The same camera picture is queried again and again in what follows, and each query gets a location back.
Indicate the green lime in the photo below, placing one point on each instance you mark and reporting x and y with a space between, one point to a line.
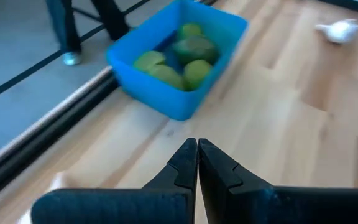
189 30
197 73
149 60
195 49
166 76

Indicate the person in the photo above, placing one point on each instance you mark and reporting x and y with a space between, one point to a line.
67 31

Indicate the black aluminium table frame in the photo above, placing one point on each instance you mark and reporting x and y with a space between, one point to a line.
42 140

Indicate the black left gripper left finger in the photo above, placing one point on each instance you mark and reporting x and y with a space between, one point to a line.
172 205

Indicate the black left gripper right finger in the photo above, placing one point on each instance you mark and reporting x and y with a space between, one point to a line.
228 199

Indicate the blue plastic bin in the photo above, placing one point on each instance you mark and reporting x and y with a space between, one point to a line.
160 98

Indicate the white garlic bulb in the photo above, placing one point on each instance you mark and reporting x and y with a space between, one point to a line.
340 30

